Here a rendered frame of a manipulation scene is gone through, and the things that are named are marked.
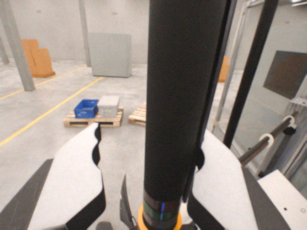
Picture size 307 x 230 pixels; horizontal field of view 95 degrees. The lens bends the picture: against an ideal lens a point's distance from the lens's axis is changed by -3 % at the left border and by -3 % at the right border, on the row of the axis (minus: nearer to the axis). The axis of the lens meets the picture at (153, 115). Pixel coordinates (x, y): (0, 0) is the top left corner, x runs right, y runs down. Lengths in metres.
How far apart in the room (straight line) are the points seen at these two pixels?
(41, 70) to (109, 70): 3.02
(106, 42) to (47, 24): 8.00
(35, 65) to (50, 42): 6.52
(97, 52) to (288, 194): 7.60
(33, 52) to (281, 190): 8.50
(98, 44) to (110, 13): 5.52
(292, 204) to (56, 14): 14.56
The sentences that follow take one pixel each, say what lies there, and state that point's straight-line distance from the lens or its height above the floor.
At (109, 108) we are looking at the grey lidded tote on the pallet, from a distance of 3.25.
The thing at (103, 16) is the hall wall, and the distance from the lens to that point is 13.02.
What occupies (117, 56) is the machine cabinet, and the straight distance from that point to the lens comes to 7.44.
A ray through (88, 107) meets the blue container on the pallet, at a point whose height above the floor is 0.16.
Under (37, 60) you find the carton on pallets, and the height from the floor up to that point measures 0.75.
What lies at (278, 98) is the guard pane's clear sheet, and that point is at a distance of 1.08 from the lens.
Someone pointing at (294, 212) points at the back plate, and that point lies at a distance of 0.62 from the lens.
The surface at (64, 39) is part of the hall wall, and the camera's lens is 14.30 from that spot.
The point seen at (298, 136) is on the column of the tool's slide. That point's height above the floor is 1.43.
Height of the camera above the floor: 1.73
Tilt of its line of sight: 27 degrees down
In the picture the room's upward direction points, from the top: 3 degrees clockwise
